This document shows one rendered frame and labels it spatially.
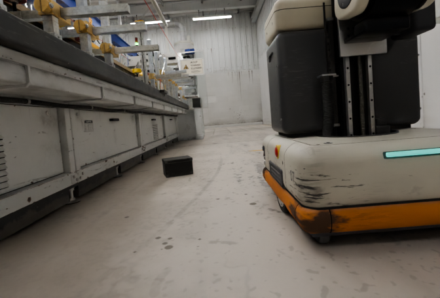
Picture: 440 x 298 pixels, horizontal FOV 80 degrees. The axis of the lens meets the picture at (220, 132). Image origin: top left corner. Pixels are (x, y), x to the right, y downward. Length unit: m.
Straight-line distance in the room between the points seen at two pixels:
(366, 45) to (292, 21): 0.27
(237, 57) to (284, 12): 10.87
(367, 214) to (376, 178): 0.10
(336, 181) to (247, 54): 11.35
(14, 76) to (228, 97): 10.89
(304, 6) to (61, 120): 1.23
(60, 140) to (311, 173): 1.22
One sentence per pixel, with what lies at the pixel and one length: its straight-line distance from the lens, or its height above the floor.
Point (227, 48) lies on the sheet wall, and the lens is 11.98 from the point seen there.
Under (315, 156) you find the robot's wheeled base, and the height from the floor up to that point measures 0.26.
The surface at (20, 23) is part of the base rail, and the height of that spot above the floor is 0.68.
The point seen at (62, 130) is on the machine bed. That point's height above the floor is 0.38.
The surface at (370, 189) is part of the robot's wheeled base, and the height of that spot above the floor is 0.16.
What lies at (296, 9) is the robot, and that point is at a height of 0.76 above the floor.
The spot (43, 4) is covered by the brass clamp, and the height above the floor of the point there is 0.81.
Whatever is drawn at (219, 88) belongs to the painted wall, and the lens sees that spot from 11.64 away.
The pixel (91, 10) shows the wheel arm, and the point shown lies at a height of 0.81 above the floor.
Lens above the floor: 0.38
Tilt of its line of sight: 3 degrees down
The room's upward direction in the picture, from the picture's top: 5 degrees counter-clockwise
